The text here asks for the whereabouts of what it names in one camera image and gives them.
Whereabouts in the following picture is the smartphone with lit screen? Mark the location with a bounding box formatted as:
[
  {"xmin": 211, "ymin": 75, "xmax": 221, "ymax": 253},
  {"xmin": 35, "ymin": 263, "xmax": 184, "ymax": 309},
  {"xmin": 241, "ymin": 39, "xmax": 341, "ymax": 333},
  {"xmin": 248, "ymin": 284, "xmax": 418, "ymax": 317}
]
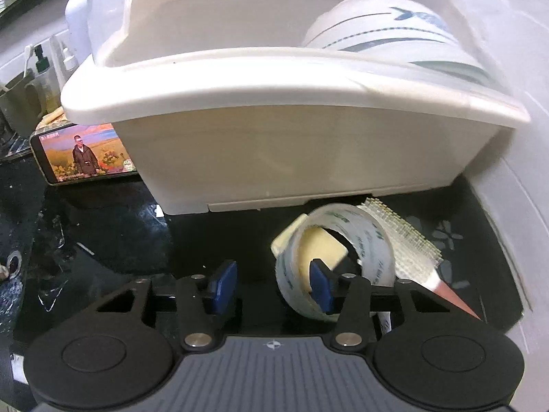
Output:
[{"xmin": 30, "ymin": 123, "xmax": 139, "ymax": 185}]

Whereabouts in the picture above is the clear pump bottle black cap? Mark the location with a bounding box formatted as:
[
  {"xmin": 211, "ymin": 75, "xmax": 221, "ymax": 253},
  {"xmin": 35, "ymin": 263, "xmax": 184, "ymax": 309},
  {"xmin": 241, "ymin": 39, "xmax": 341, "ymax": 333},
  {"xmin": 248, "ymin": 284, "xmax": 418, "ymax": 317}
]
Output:
[{"xmin": 33, "ymin": 45, "xmax": 60, "ymax": 113}]

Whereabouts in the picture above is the clear tape roll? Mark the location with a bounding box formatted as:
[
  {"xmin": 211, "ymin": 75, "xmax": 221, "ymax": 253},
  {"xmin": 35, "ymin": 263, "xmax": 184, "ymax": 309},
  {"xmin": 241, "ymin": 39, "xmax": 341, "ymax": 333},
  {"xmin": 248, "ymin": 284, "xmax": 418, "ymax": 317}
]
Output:
[{"xmin": 274, "ymin": 204, "xmax": 398, "ymax": 322}]

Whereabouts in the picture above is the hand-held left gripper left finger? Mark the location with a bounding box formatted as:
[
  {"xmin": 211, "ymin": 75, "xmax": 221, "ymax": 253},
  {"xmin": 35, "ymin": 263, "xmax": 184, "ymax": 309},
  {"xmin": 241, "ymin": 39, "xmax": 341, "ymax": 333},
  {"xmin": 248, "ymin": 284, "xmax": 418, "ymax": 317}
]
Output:
[{"xmin": 95, "ymin": 260, "xmax": 238, "ymax": 350}]

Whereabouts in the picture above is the tall white plastic bottle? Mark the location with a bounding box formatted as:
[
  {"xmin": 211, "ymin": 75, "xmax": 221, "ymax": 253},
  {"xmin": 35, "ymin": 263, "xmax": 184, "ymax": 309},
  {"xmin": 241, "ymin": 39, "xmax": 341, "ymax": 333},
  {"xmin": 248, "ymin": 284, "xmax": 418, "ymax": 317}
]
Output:
[{"xmin": 65, "ymin": 0, "xmax": 93, "ymax": 64}]

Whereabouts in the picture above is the white plastic dish rack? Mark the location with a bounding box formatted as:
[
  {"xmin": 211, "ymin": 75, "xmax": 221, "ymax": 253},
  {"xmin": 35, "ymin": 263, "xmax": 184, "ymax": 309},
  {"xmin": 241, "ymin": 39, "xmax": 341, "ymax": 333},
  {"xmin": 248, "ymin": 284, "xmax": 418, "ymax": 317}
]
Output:
[{"xmin": 61, "ymin": 0, "xmax": 533, "ymax": 216}]

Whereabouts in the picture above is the small metal ring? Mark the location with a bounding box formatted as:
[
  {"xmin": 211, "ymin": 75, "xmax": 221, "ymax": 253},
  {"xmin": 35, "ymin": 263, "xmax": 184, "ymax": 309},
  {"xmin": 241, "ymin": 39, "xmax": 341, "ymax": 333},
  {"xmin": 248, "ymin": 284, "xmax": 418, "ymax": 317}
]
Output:
[{"xmin": 5, "ymin": 251, "xmax": 25, "ymax": 279}]

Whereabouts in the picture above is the white hairbrush with pink handle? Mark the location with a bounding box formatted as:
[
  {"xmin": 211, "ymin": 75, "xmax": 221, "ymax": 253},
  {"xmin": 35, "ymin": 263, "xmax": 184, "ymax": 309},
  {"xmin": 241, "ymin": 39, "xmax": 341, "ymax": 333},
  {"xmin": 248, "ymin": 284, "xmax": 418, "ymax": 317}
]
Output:
[{"xmin": 355, "ymin": 196, "xmax": 483, "ymax": 322}]

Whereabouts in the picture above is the white patterned bowl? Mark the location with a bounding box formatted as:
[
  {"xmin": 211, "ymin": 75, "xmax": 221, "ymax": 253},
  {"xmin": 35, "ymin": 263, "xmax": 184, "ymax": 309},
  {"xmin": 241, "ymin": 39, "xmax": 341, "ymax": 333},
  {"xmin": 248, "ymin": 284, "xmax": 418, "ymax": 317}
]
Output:
[{"xmin": 301, "ymin": 0, "xmax": 490, "ymax": 87}]

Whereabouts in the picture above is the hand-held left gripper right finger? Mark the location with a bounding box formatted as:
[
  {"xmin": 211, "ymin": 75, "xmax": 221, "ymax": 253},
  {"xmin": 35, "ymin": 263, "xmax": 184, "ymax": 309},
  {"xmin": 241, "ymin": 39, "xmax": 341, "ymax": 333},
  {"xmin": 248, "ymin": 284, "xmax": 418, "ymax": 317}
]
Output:
[{"xmin": 308, "ymin": 258, "xmax": 457, "ymax": 349}]

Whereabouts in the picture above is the small white dropper bottle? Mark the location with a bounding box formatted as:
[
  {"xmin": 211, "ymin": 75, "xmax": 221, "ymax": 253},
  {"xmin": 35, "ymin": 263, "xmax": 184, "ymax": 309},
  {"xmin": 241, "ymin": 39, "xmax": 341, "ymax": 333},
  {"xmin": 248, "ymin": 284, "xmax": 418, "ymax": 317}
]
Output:
[{"xmin": 50, "ymin": 34, "xmax": 79, "ymax": 87}]

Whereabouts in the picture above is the dark green mug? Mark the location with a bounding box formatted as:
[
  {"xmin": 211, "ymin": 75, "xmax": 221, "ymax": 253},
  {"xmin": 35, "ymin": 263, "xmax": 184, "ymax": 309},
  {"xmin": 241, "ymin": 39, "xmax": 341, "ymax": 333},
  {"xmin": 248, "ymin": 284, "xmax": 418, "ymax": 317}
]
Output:
[{"xmin": 0, "ymin": 72, "xmax": 42, "ymax": 136}]

